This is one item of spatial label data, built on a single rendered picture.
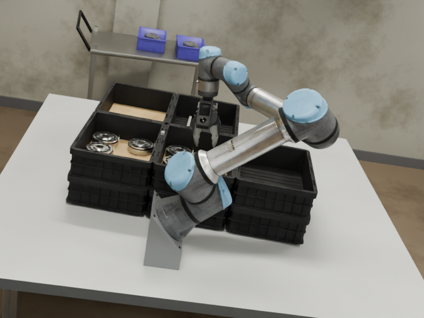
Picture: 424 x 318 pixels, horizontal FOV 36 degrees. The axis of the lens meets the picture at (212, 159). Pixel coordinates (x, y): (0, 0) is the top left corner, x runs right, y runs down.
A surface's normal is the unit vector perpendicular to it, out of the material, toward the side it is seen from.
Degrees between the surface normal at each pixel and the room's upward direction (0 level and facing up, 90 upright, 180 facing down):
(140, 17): 90
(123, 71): 90
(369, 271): 0
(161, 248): 90
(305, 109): 41
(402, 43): 90
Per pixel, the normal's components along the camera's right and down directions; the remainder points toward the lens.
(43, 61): 0.03, 0.42
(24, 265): 0.18, -0.89
